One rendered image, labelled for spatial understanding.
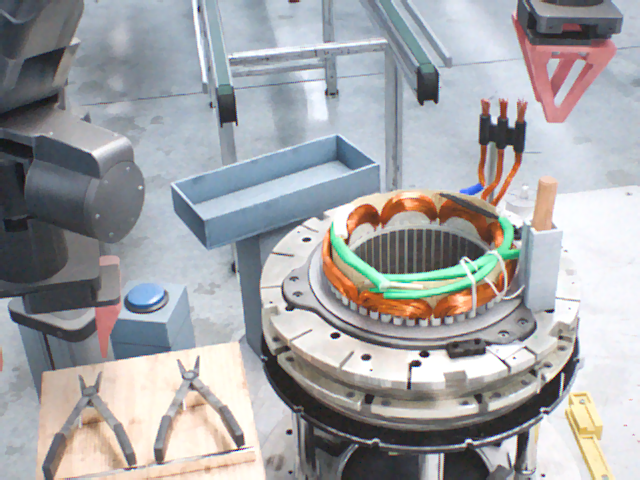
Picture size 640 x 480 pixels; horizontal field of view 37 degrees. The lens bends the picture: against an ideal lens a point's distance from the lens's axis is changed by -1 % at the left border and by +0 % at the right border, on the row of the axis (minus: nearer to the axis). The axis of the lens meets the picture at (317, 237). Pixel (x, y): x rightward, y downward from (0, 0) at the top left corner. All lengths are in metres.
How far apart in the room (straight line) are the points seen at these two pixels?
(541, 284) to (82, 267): 0.42
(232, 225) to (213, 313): 1.61
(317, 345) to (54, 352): 0.51
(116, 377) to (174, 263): 2.08
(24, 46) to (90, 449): 0.38
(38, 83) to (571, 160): 2.97
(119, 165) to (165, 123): 3.24
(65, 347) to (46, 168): 0.65
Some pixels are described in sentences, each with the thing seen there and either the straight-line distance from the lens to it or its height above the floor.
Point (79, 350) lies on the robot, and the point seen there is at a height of 0.88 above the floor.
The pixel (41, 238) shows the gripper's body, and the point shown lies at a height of 1.29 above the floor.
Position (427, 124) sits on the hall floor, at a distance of 3.73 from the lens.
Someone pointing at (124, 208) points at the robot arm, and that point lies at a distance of 0.65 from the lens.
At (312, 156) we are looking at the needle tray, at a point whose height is 1.04.
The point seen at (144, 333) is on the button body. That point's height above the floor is 1.01.
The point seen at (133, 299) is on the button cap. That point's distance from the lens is 1.05.
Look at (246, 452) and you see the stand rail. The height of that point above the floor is 1.08.
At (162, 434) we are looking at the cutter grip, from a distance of 0.81.
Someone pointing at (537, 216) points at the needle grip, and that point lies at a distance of 0.87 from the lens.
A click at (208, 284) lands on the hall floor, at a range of 2.87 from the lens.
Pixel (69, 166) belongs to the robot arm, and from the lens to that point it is 0.64.
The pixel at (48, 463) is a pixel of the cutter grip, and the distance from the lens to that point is 0.81.
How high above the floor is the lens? 1.65
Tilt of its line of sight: 33 degrees down
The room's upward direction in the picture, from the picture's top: 3 degrees counter-clockwise
